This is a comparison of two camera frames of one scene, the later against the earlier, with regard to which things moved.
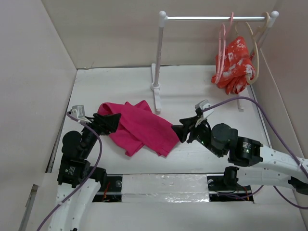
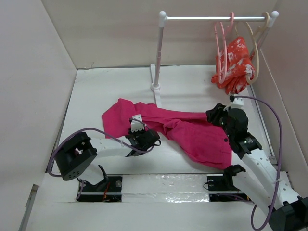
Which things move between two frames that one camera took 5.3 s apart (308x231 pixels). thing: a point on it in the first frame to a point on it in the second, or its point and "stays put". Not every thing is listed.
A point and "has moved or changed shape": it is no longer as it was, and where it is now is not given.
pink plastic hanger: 222,46 has moved or changed shape
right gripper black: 182,131 to 213,114
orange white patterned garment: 234,68 stays put
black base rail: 111,190 stays put
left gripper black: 107,123 to 130,133
